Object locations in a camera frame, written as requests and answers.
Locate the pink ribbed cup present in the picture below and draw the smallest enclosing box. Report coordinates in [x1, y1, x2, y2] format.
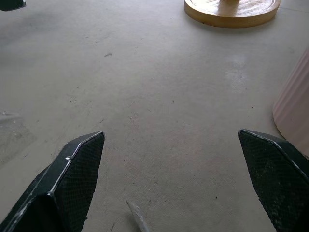
[272, 47, 309, 158]

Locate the round wooden stand base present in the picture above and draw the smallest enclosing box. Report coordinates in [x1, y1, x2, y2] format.
[183, 0, 282, 29]

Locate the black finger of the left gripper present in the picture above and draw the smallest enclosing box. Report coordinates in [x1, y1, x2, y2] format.
[0, 0, 27, 12]

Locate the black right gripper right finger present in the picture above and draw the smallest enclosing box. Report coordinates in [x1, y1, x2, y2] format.
[238, 129, 309, 232]

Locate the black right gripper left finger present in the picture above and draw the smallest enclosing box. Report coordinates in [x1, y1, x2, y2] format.
[0, 131, 105, 232]

